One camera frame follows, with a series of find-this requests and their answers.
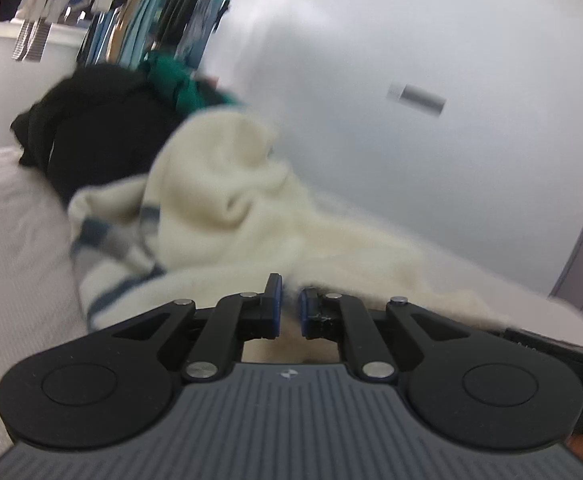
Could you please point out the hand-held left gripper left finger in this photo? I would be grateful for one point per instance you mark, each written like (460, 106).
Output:
(275, 310)

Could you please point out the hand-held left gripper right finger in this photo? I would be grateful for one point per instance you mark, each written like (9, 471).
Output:
(304, 311)

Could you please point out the cream blue-striped sweater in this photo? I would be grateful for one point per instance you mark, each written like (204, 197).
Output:
(221, 200)

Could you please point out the green garment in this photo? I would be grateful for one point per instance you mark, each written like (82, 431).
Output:
(176, 82)

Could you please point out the black garment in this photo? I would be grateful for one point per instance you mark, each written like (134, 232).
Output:
(96, 125)

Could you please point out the grey bed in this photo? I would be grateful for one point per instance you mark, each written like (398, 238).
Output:
(11, 260)

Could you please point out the grey wall switch panel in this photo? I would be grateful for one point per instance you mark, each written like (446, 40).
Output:
(421, 100)

